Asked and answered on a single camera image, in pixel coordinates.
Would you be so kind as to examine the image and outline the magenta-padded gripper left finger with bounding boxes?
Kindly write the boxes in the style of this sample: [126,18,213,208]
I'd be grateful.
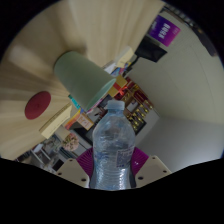
[54,147,95,188]

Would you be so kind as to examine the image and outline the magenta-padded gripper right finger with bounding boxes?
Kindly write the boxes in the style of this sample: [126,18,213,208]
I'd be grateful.
[130,147,173,189]

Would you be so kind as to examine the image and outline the clear plastic water bottle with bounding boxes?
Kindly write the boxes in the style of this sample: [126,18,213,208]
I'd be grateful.
[89,99,137,192]

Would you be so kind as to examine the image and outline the pink flowers in white pot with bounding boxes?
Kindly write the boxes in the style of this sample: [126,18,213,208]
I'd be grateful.
[61,132,80,153]

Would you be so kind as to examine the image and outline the cluttered wooden side desk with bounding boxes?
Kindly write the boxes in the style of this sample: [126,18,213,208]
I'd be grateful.
[18,139,68,173]

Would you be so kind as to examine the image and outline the tan standing card box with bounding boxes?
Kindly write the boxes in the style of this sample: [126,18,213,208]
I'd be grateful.
[77,112,95,132]

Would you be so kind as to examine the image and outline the orange book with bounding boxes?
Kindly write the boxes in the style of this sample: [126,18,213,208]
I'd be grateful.
[63,107,82,130]

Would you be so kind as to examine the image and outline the flat yellow paper pad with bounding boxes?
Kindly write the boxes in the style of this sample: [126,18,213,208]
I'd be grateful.
[39,103,73,140]

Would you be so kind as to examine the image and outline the teal book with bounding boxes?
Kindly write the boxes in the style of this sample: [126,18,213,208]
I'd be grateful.
[68,94,83,111]

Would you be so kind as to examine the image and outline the flat round red coaster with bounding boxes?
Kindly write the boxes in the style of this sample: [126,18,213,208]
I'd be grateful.
[24,90,52,121]

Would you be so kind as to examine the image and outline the yellow gift box red ribbon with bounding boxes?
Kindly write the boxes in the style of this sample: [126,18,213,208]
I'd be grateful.
[111,74,128,98]

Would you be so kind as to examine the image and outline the pale green cup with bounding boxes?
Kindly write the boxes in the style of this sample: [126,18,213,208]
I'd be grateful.
[53,50,117,113]

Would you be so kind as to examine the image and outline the thick pale yellow notepad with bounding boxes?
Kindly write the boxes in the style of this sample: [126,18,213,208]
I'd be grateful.
[113,45,135,69]

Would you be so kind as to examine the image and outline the purple sign board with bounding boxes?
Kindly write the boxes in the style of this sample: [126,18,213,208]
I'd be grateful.
[148,14,182,48]

